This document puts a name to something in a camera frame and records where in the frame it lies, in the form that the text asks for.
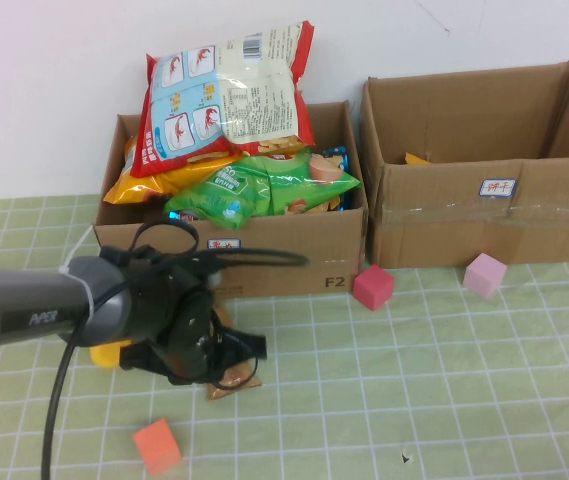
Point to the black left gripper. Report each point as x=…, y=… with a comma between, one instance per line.
x=189, y=345

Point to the brown snack packet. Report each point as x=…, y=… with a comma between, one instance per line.
x=234, y=386

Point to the blue snack bag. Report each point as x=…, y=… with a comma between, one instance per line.
x=339, y=155

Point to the yellow rubber duck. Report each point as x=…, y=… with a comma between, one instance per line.
x=104, y=358

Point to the cardboard box printed F2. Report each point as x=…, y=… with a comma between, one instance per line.
x=274, y=282

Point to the white label red writing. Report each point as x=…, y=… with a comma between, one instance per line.
x=224, y=244
x=497, y=188

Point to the orange foam cube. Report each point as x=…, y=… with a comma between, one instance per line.
x=156, y=447

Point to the white zip tie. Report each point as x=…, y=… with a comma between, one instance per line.
x=89, y=300

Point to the small blue foil packet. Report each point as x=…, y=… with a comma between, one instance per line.
x=180, y=216

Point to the green chip bag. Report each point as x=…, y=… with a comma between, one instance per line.
x=254, y=195

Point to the orange chip bag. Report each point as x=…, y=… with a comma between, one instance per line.
x=131, y=187

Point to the green checked tablecloth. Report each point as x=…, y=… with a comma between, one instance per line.
x=364, y=390

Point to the red foam cube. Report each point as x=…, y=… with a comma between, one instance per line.
x=374, y=289

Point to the red shrimp chip bag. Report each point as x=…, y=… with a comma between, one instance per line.
x=234, y=100

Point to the taped cardboard box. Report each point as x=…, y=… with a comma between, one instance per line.
x=439, y=235

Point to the orange packet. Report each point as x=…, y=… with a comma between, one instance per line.
x=414, y=159

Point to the pink foam cube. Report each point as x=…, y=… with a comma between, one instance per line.
x=484, y=276

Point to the clear packing tape strip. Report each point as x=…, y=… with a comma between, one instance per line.
x=464, y=212

